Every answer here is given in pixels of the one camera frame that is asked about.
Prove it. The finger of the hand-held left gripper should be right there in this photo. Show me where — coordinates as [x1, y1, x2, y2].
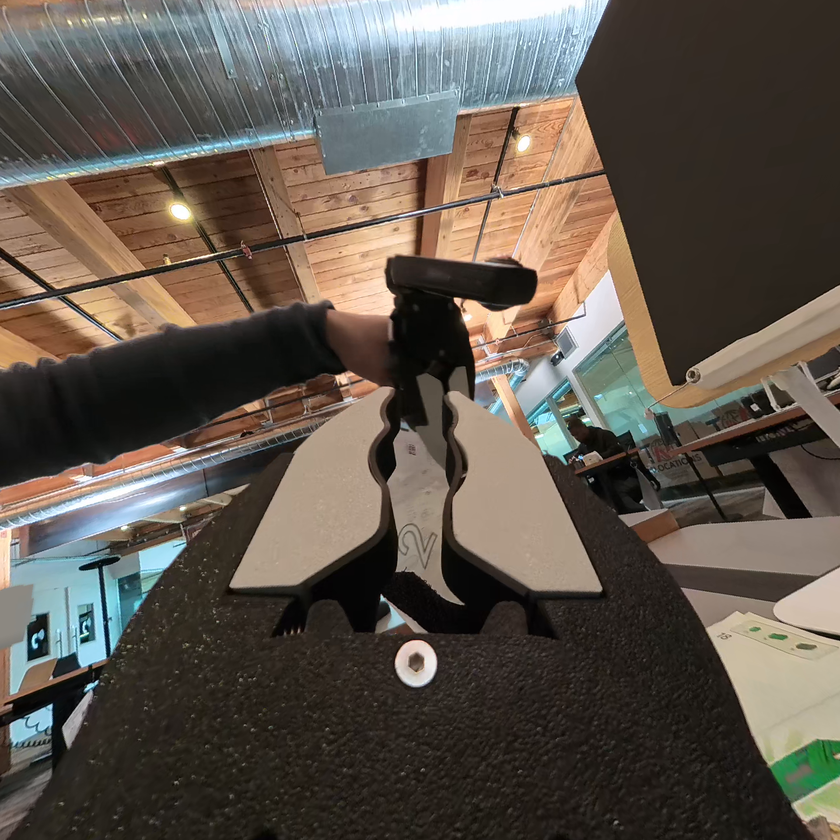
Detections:
[417, 363, 476, 470]

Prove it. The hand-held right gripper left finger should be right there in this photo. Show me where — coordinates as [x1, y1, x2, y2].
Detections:
[228, 386, 401, 634]

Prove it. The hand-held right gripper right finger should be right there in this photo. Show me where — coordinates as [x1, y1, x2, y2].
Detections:
[443, 390, 605, 634]

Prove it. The white paper bag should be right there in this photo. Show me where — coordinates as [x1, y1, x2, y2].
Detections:
[377, 420, 463, 634]

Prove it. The long office desk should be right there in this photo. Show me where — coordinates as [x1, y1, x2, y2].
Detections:
[576, 390, 840, 519]

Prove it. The person's left hand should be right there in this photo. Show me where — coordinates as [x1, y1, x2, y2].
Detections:
[326, 308, 401, 388]

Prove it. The wood-edged grey table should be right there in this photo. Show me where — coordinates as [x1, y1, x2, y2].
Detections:
[620, 508, 680, 544]

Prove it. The black ceiling pipe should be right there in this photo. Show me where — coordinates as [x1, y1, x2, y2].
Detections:
[0, 169, 606, 311]

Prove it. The black panel on white stand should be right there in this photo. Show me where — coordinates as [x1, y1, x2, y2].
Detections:
[575, 0, 840, 637]

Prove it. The pale green instruction booklet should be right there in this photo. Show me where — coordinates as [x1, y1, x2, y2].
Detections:
[705, 610, 840, 821]

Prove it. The large silver duct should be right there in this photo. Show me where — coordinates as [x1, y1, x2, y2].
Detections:
[0, 0, 611, 191]

